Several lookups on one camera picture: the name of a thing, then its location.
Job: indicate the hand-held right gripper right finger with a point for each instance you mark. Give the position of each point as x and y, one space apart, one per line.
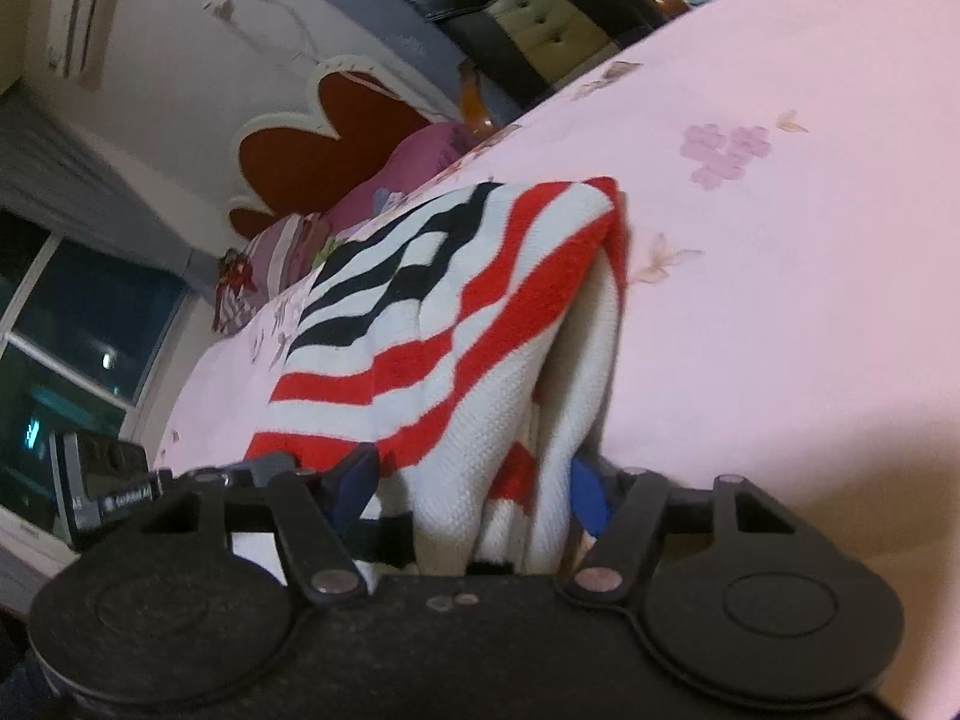
590 499

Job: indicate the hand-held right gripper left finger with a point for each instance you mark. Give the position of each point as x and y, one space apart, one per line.
352 481

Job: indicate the red black striped white sweater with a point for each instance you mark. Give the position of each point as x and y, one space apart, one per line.
465 360

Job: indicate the large dark window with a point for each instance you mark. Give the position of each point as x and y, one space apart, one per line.
67 360

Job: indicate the grey side curtain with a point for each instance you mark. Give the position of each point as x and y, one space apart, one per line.
90 195

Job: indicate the magenta pillow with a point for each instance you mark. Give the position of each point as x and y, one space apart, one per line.
405 165

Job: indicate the red heart-shaped headboard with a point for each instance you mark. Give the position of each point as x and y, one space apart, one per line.
322 157

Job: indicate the white air conditioner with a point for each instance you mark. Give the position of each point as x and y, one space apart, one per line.
82 7

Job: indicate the black beige armchair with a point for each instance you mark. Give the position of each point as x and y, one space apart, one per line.
540 22

